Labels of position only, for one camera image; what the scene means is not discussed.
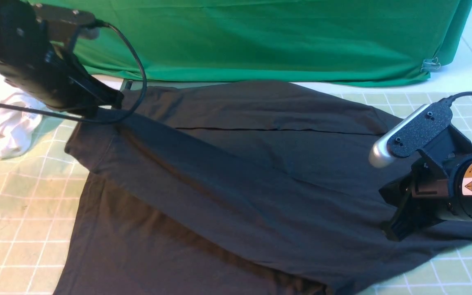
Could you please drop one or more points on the white crumpled shirt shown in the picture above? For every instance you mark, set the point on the white crumpled shirt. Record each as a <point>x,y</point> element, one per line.
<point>17,127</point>

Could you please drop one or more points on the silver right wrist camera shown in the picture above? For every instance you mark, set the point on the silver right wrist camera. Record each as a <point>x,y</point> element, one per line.
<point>380,155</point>

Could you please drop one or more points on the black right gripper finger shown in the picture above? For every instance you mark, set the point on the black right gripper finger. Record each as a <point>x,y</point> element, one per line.
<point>410,217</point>

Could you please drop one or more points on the green backdrop cloth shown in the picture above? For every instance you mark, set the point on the green backdrop cloth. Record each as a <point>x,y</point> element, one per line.
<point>367,43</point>

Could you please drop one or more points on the dark gray long-sleeve shirt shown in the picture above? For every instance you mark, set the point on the dark gray long-sleeve shirt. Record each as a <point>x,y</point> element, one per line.
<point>249,188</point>

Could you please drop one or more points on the metal binder clip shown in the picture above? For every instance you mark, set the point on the metal binder clip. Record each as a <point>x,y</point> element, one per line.
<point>431,65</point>

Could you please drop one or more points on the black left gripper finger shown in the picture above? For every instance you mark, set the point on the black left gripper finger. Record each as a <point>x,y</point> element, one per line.
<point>108,94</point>

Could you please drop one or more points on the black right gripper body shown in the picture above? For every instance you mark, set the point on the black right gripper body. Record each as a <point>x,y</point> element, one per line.
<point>435,179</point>

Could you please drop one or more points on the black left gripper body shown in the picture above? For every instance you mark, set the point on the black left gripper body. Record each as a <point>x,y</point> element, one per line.
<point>30,62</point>

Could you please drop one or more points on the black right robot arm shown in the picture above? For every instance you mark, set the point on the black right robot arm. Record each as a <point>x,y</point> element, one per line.
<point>437,189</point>

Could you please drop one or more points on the light green grid mat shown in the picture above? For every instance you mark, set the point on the light green grid mat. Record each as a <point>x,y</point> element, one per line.
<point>40,194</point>

